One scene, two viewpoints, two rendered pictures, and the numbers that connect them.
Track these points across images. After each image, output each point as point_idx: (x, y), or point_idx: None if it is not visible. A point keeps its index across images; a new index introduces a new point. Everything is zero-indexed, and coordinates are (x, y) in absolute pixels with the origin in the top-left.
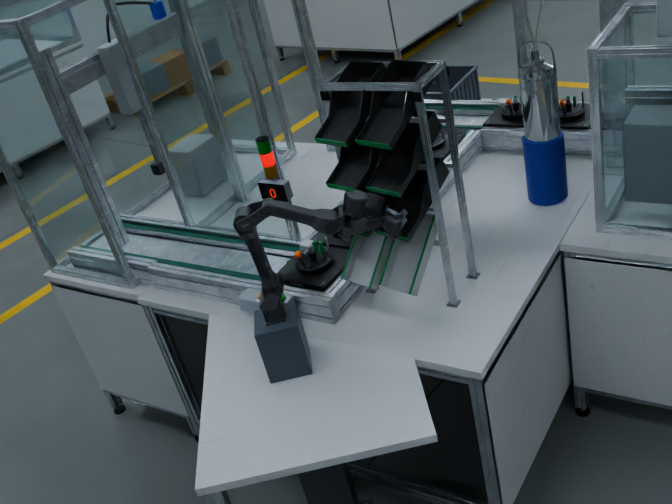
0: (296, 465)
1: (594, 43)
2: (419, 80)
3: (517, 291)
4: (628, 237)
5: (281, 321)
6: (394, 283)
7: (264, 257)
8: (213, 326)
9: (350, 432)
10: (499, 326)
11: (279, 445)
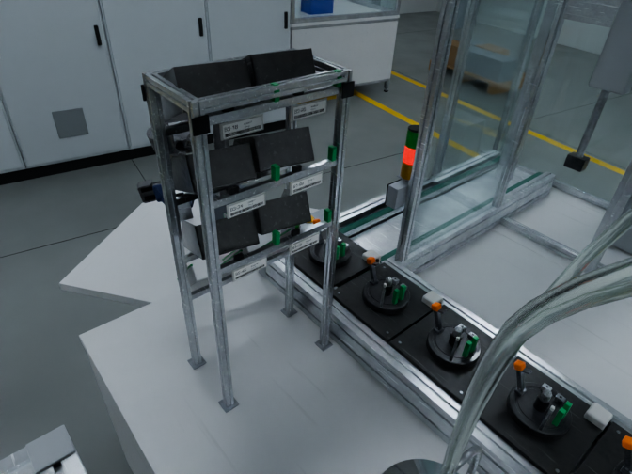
0: (126, 218)
1: None
2: (156, 76)
3: (152, 430)
4: None
5: (216, 193)
6: None
7: (214, 134)
8: None
9: (121, 245)
10: (118, 380)
11: (153, 216)
